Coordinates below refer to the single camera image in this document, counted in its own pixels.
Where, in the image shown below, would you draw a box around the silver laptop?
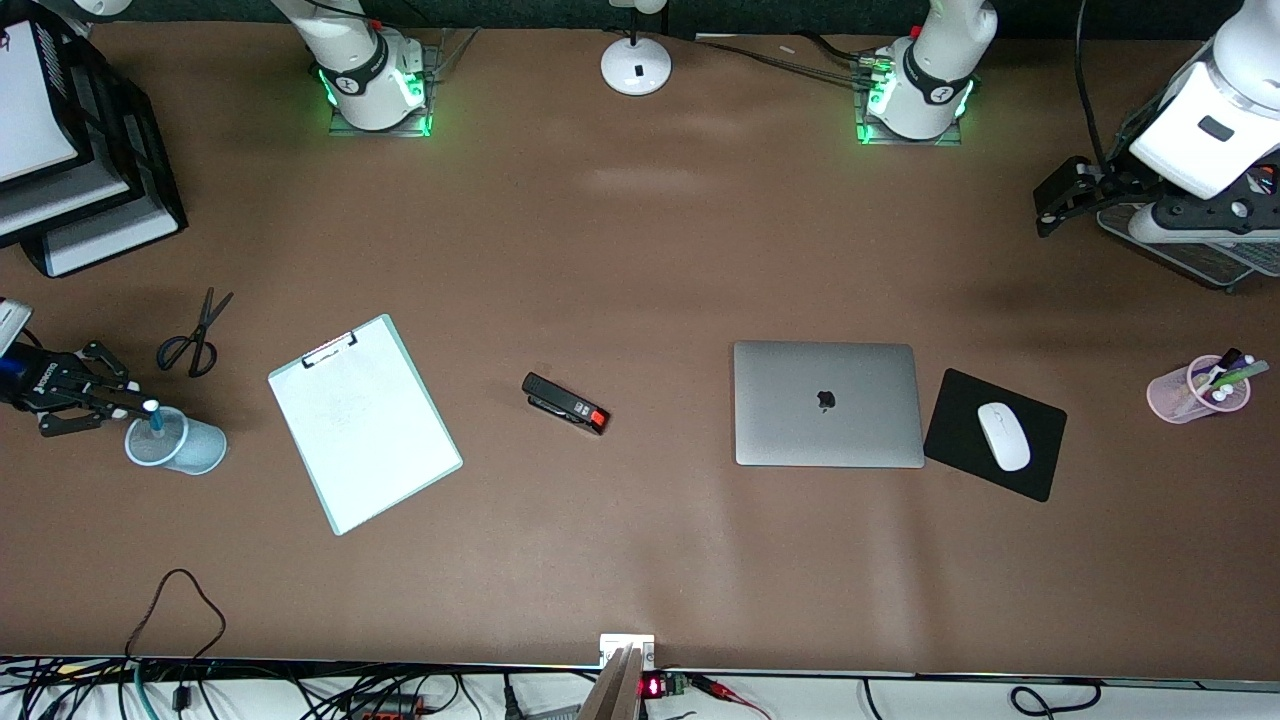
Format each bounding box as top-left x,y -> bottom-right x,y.
733,340 -> 926,469

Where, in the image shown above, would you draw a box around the black marker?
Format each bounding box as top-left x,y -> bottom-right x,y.
1198,347 -> 1244,389

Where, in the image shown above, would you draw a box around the green marker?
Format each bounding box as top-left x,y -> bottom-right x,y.
1196,361 -> 1271,397

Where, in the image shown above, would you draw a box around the light blue mesh cup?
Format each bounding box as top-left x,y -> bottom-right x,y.
124,406 -> 229,476

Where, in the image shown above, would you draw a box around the black mesh desk organizer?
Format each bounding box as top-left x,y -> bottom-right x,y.
1097,160 -> 1280,293

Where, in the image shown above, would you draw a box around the mint green clipboard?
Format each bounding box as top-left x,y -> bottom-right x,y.
267,314 -> 464,537

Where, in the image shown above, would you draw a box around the pink mesh cup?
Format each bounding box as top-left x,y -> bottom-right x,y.
1146,355 -> 1253,425

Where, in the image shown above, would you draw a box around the black stacked paper trays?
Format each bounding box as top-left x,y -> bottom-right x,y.
0,0 -> 189,281

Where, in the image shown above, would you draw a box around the white computer mouse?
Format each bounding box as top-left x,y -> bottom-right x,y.
977,402 -> 1032,472

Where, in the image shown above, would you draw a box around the black mouse pad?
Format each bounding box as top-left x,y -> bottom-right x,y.
922,368 -> 1068,503

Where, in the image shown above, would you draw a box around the white paper stack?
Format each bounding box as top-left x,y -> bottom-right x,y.
0,22 -> 81,187

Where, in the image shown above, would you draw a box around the white paper sheet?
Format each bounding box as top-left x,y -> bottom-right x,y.
271,320 -> 459,531

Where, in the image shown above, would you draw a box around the white round stand base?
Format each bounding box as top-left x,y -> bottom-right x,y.
600,0 -> 673,97

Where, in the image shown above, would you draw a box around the black stapler with red tip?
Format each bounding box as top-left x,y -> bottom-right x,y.
521,372 -> 610,436

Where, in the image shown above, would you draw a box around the black blue-handled scissors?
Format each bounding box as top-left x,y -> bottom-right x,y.
156,288 -> 235,379

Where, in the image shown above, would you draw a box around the black looped cable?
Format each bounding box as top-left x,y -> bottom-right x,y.
124,568 -> 227,716

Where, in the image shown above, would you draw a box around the black cable bundle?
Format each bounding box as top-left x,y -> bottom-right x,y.
695,33 -> 896,91

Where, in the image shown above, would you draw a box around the black coiled cable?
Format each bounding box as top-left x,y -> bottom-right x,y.
1008,680 -> 1103,717

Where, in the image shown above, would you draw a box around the red wire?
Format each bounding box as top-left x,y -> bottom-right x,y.
690,675 -> 773,720

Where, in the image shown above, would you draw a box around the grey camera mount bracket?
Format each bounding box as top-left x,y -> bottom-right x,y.
578,633 -> 658,720

